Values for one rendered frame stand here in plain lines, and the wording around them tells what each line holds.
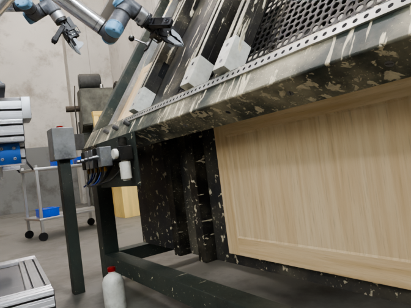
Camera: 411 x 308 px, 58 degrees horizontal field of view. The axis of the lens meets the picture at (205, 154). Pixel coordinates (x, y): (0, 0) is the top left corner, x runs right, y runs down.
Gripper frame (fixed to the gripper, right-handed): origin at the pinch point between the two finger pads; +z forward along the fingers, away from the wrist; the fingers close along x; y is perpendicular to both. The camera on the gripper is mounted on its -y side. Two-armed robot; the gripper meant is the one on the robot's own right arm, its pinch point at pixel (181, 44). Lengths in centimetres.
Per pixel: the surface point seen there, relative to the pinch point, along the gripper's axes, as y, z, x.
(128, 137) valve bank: 8, -2, 51
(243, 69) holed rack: -68, -3, 41
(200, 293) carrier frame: -32, 34, 102
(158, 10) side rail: 71, -1, -60
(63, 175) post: 68, -8, 70
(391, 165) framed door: -96, 32, 57
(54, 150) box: 65, -19, 61
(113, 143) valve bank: 27, -2, 52
